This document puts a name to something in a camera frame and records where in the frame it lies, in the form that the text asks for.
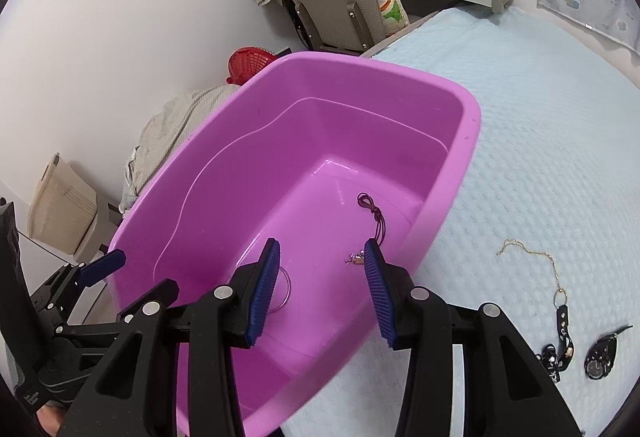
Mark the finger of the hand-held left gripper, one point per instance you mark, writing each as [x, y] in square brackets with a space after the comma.
[167, 291]
[102, 264]

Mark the beige woven bag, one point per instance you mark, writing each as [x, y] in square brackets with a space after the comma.
[60, 207]

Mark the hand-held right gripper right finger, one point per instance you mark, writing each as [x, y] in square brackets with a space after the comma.
[377, 297]

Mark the black wristwatch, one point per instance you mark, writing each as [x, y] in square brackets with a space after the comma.
[600, 357]

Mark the red plastic basket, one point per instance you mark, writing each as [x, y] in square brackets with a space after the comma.
[247, 64]

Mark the pink plastic tub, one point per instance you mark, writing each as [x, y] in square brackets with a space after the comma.
[300, 142]

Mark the grey checked cloth pile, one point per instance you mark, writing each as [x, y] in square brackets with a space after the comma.
[170, 127]

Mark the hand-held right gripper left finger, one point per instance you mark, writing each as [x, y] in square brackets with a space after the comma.
[265, 289]

